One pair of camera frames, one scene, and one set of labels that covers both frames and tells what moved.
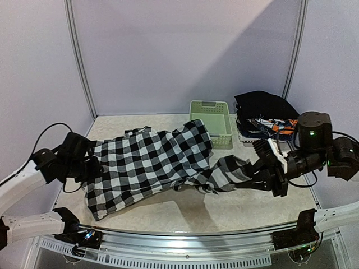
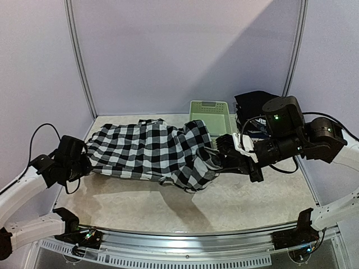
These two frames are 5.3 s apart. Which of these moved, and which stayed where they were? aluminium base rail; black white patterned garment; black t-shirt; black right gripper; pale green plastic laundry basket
Moved: black white patterned garment; black right gripper
Stayed: black t-shirt; pale green plastic laundry basket; aluminium base rail
